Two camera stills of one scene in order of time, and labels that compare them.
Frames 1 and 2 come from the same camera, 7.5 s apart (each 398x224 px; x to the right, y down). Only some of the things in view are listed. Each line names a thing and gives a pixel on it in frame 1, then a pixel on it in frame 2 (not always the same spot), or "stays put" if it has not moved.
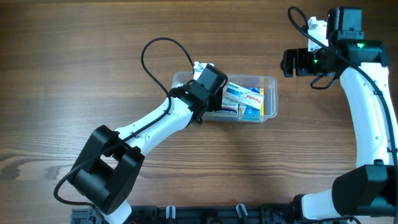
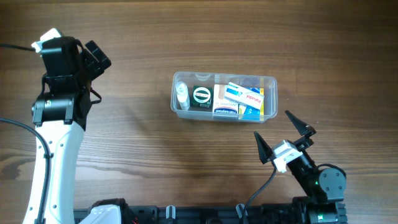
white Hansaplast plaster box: [228, 106] stays put
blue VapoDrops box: [249, 113] stays put
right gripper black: [301, 55] → [304, 129]
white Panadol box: [238, 93] stays put
